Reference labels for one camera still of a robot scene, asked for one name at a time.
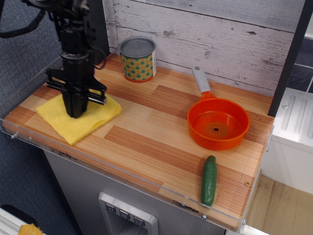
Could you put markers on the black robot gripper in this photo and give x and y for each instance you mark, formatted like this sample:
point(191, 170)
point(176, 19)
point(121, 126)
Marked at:
point(77, 83)

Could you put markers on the yellow cloth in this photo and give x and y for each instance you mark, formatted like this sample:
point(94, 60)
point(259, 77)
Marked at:
point(74, 130)

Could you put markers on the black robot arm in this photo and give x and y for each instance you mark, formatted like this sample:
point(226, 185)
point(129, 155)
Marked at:
point(79, 53)

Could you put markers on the patterned tin can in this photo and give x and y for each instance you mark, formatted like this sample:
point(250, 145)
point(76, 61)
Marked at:
point(138, 58)

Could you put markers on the grey cabinet with dispenser panel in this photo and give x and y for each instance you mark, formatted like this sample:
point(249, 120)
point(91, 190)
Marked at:
point(104, 204)

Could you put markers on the yellow object bottom left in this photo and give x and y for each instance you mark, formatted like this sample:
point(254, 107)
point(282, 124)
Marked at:
point(29, 229)

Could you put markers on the green toy cucumber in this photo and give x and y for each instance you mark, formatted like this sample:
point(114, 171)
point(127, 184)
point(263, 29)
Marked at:
point(209, 181)

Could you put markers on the white toy sink unit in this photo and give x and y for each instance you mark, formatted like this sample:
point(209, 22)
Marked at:
point(288, 158)

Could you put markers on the black left vertical post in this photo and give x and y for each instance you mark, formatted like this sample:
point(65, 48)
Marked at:
point(96, 30)

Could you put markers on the black vertical post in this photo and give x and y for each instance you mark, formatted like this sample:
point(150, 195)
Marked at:
point(96, 30)
point(301, 29)

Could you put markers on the orange pan with grey handle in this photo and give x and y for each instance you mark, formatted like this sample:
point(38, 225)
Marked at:
point(215, 123)

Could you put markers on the black right vertical post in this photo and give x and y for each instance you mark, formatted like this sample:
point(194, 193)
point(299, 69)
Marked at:
point(301, 29)

